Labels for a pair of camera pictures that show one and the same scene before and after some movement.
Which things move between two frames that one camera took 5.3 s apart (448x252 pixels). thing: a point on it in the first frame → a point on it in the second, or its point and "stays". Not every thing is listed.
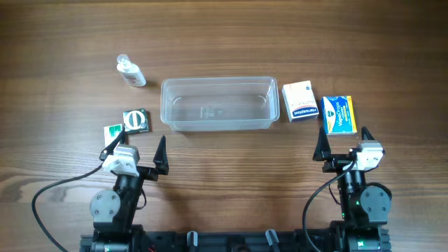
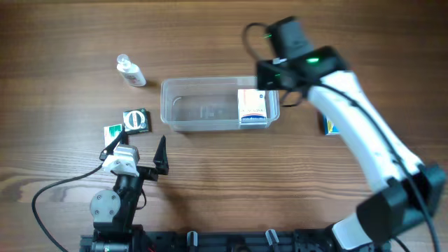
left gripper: x=146 y=171 stays
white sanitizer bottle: x=133 y=74 stays
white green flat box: x=111 y=133 stays
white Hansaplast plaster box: x=299 y=100 → x=252 y=106
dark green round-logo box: x=135 y=121 stays
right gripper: x=340 y=162 → x=267 y=78
